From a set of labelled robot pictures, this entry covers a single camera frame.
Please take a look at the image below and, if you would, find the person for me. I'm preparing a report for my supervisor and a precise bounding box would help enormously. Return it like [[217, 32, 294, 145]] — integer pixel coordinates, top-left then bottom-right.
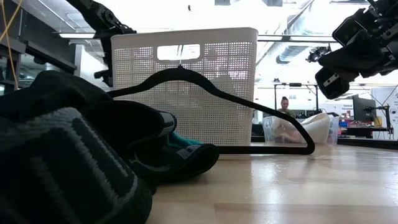
[[277, 96, 297, 119]]

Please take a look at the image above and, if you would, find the yellow cable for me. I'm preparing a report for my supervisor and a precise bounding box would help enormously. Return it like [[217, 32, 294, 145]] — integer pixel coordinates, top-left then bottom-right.
[[0, 0, 24, 91]]

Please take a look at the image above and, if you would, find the black velvet clothes hanger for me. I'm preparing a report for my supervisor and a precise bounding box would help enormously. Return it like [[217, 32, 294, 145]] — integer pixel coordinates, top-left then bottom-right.
[[106, 45, 316, 156]]

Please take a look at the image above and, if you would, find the black ceiling-mounted device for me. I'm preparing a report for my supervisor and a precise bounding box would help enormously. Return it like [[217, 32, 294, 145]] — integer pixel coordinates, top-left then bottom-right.
[[305, 44, 332, 63]]

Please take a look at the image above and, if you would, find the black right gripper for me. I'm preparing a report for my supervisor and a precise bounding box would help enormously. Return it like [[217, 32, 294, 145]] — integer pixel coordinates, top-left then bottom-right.
[[314, 0, 398, 100]]

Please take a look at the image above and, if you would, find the ceiling light fixture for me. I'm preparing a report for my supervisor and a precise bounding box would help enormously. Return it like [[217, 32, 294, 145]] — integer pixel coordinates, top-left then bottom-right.
[[58, 32, 97, 40]]

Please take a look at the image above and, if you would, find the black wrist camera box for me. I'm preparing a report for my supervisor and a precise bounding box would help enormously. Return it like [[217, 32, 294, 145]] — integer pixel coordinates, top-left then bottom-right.
[[331, 17, 368, 47]]

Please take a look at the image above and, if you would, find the black monitor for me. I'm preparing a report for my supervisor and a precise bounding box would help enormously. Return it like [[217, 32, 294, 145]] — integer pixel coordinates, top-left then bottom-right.
[[352, 95, 377, 123]]

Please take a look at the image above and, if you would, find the white perforated laundry basket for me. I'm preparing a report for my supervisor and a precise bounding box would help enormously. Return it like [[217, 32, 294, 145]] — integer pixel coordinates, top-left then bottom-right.
[[110, 27, 259, 147]]

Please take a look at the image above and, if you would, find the teal sock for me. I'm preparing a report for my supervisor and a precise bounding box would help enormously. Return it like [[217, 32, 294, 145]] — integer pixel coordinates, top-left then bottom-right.
[[167, 131, 203, 147]]

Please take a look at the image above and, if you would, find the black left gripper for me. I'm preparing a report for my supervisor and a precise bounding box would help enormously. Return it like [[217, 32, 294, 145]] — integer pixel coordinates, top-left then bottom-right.
[[94, 32, 113, 88]]

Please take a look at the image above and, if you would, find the black metal rack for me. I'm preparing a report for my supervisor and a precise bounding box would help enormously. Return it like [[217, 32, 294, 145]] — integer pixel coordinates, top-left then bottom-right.
[[273, 82, 320, 114]]

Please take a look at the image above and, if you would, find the pink cloth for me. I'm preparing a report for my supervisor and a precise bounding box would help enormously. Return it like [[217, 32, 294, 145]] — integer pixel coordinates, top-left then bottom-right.
[[272, 123, 305, 144]]

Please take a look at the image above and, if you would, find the dark metal shelf frame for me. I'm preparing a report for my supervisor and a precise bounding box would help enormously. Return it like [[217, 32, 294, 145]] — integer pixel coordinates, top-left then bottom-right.
[[0, 0, 78, 94]]

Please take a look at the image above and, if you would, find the clear plastic bin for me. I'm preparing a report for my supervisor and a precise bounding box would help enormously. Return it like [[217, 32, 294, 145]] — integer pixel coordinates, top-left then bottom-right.
[[262, 114, 340, 146]]

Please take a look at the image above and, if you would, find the black metal rig frame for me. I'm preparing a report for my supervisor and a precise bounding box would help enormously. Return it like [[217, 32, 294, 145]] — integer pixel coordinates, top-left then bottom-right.
[[337, 136, 398, 151]]

